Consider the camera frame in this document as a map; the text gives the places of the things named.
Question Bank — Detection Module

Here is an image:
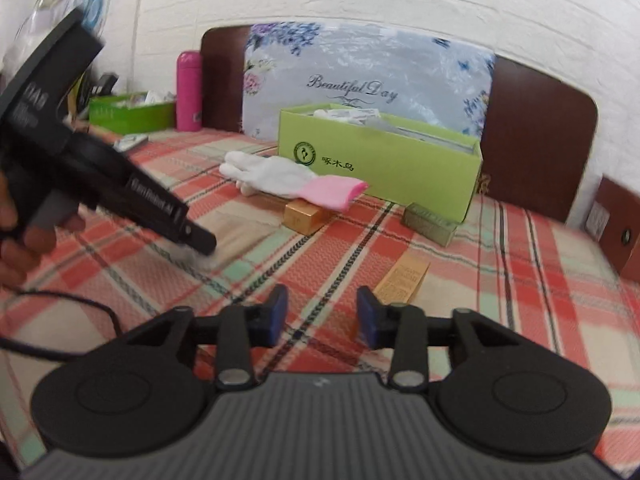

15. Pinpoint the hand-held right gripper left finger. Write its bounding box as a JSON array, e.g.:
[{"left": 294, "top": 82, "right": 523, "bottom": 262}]
[{"left": 122, "top": 284, "right": 290, "bottom": 394}]

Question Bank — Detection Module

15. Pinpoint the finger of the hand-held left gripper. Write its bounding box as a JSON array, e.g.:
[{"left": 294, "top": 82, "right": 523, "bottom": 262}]
[{"left": 175, "top": 208, "right": 218, "bottom": 257}]

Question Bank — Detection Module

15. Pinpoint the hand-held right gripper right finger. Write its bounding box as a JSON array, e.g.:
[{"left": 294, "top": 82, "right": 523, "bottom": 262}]
[{"left": 355, "top": 286, "right": 522, "bottom": 394}]

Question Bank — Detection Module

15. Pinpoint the gold packet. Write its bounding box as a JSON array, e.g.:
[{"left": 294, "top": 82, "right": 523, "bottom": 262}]
[{"left": 350, "top": 251, "right": 432, "bottom": 341}]

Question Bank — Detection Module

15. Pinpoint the large green storage box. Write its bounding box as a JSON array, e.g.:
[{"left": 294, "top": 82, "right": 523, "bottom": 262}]
[{"left": 277, "top": 102, "right": 484, "bottom": 224}]

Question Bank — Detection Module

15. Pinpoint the person's left hand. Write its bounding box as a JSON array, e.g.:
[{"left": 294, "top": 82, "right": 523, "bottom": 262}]
[{"left": 0, "top": 170, "right": 86, "bottom": 289}]

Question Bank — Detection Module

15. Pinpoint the plaid bed sheet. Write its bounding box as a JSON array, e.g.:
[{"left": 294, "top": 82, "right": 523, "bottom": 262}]
[{"left": 0, "top": 127, "right": 640, "bottom": 477}]

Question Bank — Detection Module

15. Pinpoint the small green box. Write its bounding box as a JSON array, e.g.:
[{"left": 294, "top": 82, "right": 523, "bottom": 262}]
[{"left": 89, "top": 92, "right": 176, "bottom": 136}]

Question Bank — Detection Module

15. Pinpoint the small black object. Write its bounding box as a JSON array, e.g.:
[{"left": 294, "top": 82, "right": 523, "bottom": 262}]
[{"left": 92, "top": 74, "right": 119, "bottom": 97}]

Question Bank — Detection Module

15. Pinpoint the shiny gold box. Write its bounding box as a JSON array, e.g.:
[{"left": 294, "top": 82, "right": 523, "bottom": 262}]
[{"left": 284, "top": 199, "right": 334, "bottom": 235}]

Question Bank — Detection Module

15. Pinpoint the white glove pink cuff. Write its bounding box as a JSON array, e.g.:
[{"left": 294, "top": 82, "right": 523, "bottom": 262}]
[{"left": 220, "top": 150, "right": 370, "bottom": 213}]

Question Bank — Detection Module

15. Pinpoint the olive green box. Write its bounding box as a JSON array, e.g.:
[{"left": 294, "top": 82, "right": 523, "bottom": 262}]
[{"left": 402, "top": 203, "right": 459, "bottom": 248}]

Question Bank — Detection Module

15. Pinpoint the pink bottle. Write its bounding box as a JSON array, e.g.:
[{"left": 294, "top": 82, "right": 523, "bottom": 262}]
[{"left": 176, "top": 50, "right": 204, "bottom": 131}]

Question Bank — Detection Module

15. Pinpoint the brown wooden headboard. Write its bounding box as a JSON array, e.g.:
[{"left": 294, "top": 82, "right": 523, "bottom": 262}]
[{"left": 200, "top": 25, "right": 600, "bottom": 224}]

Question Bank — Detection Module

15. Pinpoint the floral printed plastic bag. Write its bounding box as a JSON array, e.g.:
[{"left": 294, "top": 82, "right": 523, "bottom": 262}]
[{"left": 242, "top": 22, "right": 496, "bottom": 139}]

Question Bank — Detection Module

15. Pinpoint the brown side cabinet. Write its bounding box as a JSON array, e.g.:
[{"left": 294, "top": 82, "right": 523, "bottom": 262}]
[{"left": 582, "top": 175, "right": 640, "bottom": 282}]

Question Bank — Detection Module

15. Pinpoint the black cable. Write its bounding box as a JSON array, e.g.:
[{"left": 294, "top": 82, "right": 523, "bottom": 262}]
[{"left": 0, "top": 287, "right": 124, "bottom": 361}]

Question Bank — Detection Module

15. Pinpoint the wall poster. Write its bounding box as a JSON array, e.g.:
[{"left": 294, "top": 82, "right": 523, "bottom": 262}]
[{"left": 15, "top": 0, "right": 117, "bottom": 61}]

